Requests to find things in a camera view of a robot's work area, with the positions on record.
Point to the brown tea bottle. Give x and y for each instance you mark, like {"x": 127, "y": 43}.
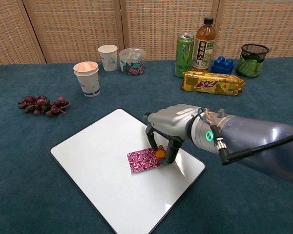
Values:
{"x": 203, "y": 48}

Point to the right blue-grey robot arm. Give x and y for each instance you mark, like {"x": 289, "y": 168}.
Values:
{"x": 258, "y": 131}

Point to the woven bamboo folding screen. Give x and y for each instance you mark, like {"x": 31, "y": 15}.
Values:
{"x": 75, "y": 26}

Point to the green energy drink can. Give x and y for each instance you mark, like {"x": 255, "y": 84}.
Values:
{"x": 184, "y": 56}

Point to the pink glitter card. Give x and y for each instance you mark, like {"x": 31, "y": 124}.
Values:
{"x": 141, "y": 159}

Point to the white paper cup floral print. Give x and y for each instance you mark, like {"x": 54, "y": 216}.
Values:
{"x": 109, "y": 59}

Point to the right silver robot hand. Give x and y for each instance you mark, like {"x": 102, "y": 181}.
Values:
{"x": 173, "y": 119}

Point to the dark red grape bunch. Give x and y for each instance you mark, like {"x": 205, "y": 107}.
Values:
{"x": 39, "y": 106}

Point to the blue toy brick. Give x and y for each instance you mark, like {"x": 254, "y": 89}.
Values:
{"x": 222, "y": 65}

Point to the clear jar of binder clips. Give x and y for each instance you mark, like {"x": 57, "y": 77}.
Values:
{"x": 132, "y": 63}

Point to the blue table cloth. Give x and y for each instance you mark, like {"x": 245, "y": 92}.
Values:
{"x": 27, "y": 158}

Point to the green fabric bundle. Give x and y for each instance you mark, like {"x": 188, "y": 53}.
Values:
{"x": 247, "y": 68}

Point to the black mesh pen holder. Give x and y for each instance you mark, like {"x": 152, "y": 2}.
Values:
{"x": 255, "y": 52}

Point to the yellow biscuit pack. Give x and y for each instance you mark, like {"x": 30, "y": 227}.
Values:
{"x": 212, "y": 84}

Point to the white rectangular board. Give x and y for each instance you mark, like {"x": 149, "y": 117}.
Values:
{"x": 107, "y": 175}

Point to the paper cup orange inside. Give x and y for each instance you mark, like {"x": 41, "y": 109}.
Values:
{"x": 85, "y": 67}

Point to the white paper cup blue stripe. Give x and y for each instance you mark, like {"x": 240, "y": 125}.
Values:
{"x": 89, "y": 85}

